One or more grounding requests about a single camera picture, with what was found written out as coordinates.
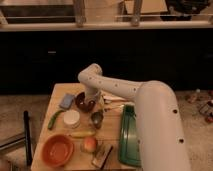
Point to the blue sponge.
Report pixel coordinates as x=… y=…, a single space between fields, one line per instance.
x=66 y=101

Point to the white lidded jar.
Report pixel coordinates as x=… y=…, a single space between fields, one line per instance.
x=71 y=118

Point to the yellow banana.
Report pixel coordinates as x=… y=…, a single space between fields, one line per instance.
x=82 y=134

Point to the dark red bowl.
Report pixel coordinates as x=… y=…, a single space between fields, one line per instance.
x=82 y=104

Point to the green cucumber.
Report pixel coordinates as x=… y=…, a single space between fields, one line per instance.
x=53 y=119

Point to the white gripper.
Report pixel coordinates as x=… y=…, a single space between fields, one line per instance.
x=91 y=96

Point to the black pole stand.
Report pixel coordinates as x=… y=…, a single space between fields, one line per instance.
x=28 y=147

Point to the orange bowl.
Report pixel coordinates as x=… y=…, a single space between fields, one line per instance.
x=57 y=150

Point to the green tray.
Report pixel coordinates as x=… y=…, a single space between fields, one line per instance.
x=128 y=150

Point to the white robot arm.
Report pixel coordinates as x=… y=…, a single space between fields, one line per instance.
x=159 y=127

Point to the orange peach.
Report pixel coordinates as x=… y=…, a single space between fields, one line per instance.
x=90 y=144

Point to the metal measuring cup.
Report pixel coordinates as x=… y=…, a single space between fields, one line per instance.
x=97 y=118

